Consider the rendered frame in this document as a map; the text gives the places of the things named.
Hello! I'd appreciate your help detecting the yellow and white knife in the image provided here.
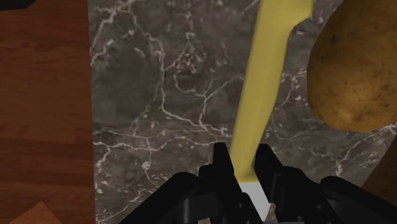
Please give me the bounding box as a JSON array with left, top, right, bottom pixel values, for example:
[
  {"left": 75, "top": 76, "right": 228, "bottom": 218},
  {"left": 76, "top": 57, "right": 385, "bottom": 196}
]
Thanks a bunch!
[{"left": 228, "top": 0, "right": 315, "bottom": 221}]

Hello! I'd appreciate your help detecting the brown potato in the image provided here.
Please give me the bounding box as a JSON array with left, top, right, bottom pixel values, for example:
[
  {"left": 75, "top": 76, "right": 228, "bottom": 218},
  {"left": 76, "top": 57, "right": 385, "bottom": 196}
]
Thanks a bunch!
[{"left": 307, "top": 0, "right": 397, "bottom": 134}]

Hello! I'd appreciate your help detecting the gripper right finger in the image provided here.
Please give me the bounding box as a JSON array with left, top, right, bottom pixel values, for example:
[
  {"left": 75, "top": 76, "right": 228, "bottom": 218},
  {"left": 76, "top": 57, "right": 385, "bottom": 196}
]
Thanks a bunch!
[{"left": 254, "top": 143, "right": 397, "bottom": 224}]

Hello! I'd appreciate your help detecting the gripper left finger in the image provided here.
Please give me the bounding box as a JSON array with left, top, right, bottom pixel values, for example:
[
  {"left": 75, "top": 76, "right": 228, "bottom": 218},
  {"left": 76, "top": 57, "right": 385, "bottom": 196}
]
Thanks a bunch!
[{"left": 119, "top": 143, "right": 265, "bottom": 224}]

